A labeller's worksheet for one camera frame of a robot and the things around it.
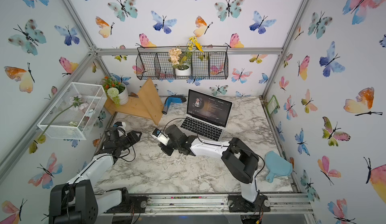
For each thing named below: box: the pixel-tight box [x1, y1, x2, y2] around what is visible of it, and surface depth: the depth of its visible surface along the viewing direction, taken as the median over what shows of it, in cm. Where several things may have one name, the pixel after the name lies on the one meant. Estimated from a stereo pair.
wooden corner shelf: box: [104, 78, 164, 126], surface depth 103 cm
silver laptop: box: [178, 88, 233, 142], surface depth 103 cm
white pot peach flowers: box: [168, 35, 204, 77], surface depth 88 cm
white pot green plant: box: [102, 75, 130, 109], surface depth 98 cm
